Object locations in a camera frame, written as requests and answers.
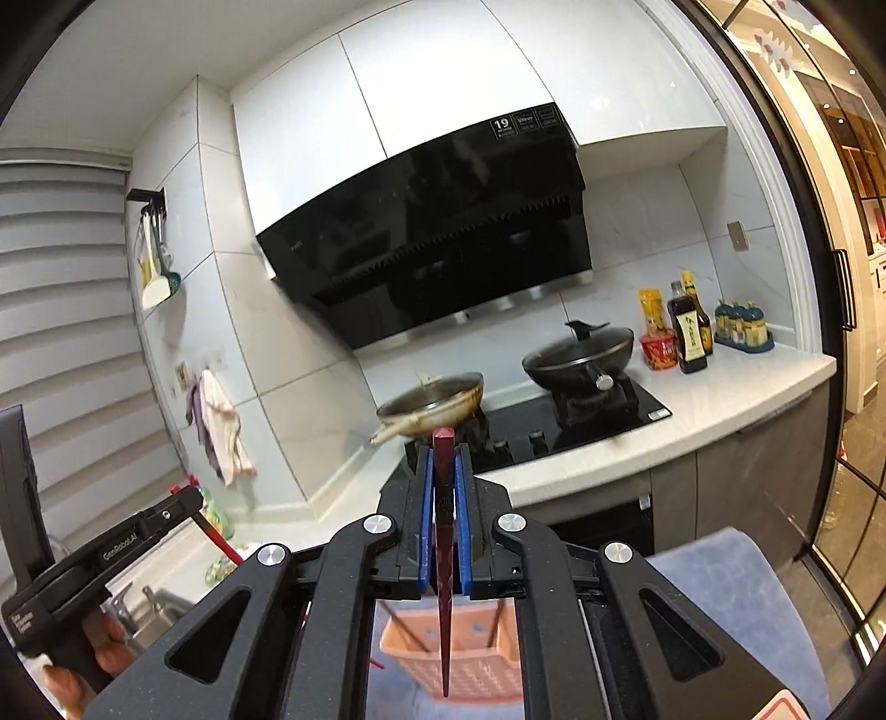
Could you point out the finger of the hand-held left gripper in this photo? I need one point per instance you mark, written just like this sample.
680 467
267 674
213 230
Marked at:
176 509

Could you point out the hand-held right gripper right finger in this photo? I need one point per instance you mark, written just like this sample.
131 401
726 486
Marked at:
464 526

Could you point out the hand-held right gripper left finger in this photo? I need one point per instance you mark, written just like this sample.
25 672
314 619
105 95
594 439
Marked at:
423 526

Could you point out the dark red chopstick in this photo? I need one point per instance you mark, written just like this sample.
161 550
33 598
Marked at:
444 623

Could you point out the pink plastic utensil basket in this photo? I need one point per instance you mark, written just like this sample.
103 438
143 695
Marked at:
412 658

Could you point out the person's left hand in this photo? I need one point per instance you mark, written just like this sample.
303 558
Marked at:
114 651

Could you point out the green dish soap bottle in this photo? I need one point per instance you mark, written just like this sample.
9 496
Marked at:
218 516

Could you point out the chrome faucet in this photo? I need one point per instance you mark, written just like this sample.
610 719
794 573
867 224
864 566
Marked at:
149 599

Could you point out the pink white hanging towel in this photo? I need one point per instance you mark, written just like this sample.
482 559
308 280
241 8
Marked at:
221 429

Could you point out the purple hanging cloth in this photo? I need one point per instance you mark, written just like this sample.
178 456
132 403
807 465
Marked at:
196 408

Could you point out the beige frying pan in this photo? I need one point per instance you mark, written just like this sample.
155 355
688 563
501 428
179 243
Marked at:
429 419

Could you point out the glass pan lid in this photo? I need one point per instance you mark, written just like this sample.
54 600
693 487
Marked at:
429 394

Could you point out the black built-in oven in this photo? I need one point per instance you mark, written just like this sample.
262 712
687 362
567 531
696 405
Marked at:
609 526

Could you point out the black wok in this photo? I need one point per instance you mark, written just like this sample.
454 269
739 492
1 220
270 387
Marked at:
574 377

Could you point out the black gas stove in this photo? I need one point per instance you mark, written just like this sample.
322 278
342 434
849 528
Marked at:
623 415

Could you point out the black wok lid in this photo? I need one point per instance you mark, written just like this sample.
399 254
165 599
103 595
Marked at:
581 349

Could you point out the grey window blinds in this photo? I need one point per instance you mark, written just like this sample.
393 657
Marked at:
69 311

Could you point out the green hanging scoop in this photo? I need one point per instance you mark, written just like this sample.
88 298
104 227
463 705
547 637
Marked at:
173 280

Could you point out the red instant noodle cup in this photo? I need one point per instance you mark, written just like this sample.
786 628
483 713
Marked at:
657 353

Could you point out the grey base cabinet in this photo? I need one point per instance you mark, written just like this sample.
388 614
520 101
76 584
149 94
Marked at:
734 471

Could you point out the yellow seasoning packet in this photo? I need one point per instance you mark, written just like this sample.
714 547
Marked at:
650 311

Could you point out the dark soy sauce bottle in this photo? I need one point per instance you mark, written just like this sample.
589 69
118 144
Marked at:
692 339

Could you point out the black range hood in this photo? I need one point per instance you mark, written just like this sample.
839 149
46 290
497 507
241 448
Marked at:
429 221

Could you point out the yellow cap sauce bottle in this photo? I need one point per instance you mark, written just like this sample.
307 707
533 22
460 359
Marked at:
688 284

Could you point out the blue lid spice jar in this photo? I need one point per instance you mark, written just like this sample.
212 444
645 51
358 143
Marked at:
739 323
725 320
756 327

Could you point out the teal spice jar tray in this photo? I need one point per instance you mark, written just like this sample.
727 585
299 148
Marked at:
761 346

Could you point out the small white wall outlet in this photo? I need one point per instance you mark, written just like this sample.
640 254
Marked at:
183 374

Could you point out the black wall hook rack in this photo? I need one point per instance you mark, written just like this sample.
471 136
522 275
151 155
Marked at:
149 196

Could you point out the black sliding door frame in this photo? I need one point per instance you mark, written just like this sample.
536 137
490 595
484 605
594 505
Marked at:
827 388

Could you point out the grey wall outlet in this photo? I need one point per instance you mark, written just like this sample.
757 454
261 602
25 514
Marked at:
738 235

